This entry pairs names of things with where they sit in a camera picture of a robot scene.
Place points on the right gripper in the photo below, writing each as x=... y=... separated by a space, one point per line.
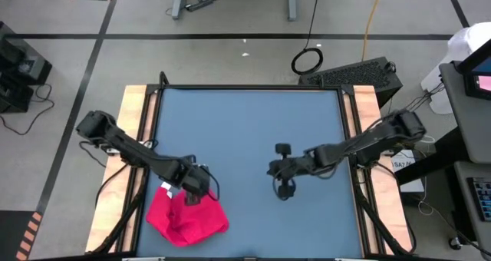
x=291 y=165

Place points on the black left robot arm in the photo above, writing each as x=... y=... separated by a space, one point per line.
x=126 y=147

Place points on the black caster wheel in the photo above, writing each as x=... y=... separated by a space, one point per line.
x=455 y=243

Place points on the black keypad blue keys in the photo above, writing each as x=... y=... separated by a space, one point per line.
x=482 y=199

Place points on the white cloth bag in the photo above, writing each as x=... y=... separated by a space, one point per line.
x=466 y=42

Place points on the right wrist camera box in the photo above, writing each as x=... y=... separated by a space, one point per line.
x=285 y=192

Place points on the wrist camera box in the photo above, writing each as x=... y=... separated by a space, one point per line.
x=192 y=199
x=285 y=192

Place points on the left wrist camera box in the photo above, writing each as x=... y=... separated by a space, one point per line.
x=192 y=199

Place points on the black equipment box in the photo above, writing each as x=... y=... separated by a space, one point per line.
x=19 y=69

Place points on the black computer tower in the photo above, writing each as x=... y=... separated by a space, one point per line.
x=353 y=76

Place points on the black monitor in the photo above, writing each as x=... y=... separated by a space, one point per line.
x=477 y=80

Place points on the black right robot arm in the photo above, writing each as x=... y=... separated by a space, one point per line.
x=368 y=138

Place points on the black power strip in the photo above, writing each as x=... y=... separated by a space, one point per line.
x=199 y=4

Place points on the red towel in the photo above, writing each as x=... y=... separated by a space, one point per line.
x=184 y=222

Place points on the grey desk leg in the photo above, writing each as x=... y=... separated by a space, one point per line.
x=292 y=4
x=178 y=4

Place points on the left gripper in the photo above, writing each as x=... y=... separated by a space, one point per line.
x=192 y=176

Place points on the wooden table board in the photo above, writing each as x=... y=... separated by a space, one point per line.
x=366 y=103
x=130 y=103

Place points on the black desk base beam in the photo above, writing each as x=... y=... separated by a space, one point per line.
x=441 y=153

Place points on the black table frame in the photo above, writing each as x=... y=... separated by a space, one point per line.
x=249 y=87

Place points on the white paper sheet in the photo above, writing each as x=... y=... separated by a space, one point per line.
x=406 y=176

